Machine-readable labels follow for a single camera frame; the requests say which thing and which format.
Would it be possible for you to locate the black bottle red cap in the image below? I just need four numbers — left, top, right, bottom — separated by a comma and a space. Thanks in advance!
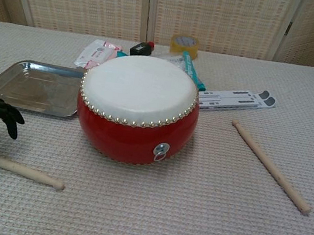
129, 38, 156, 60

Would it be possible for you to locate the wooden drumstick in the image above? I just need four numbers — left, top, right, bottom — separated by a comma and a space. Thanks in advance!
0, 154, 70, 192
219, 119, 314, 217

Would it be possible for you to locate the red drum white skin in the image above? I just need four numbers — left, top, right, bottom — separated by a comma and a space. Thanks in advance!
69, 47, 204, 174

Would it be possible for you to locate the yellowish packing tape roll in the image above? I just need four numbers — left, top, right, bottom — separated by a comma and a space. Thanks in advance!
168, 33, 201, 61

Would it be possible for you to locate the white folding laptop stand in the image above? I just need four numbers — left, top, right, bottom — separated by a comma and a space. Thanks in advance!
196, 81, 279, 122

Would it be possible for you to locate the teal clear snack bag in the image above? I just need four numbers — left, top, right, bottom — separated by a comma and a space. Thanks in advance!
112, 40, 211, 92

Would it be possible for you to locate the stainless steel tray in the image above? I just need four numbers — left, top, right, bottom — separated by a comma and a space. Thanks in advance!
0, 55, 88, 121

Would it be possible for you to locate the white woven tablecloth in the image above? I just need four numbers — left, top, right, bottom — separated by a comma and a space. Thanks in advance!
0, 21, 314, 235

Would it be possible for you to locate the pink white wet wipes pack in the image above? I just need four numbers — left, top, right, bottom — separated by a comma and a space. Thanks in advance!
74, 36, 124, 74

